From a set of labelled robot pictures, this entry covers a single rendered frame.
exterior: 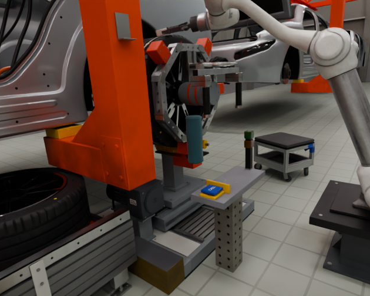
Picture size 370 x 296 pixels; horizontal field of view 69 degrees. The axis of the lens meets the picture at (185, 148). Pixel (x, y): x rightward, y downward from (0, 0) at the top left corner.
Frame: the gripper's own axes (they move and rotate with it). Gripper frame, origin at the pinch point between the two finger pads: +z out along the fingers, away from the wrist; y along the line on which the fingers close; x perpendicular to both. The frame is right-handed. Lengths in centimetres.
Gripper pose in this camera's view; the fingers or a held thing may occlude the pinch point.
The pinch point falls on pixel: (162, 32)
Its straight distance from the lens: 161.4
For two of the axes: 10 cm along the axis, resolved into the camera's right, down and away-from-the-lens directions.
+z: -9.5, 1.1, 2.8
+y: 1.8, -5.2, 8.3
